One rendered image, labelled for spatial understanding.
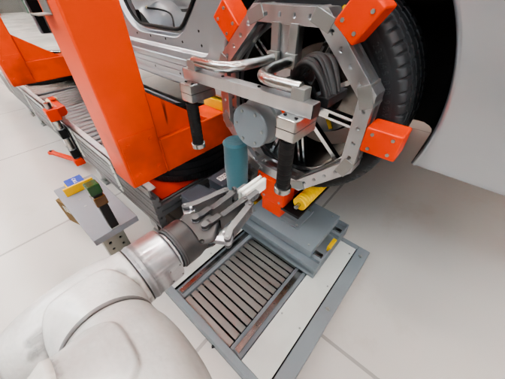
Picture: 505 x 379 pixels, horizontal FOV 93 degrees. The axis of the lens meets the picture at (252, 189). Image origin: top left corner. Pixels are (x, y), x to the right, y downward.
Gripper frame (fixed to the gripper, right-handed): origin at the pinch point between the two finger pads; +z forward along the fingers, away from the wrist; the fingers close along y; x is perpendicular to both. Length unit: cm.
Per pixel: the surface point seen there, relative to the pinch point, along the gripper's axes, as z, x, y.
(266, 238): 34, -67, -21
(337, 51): 32.4, 20.8, -1.9
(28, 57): 15, -12, -255
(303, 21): 32.4, 26.0, -11.8
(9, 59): 3, -12, -253
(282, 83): 13.6, 17.5, -3.7
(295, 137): 11.0, 8.6, 2.4
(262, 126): 17.9, 3.8, -12.1
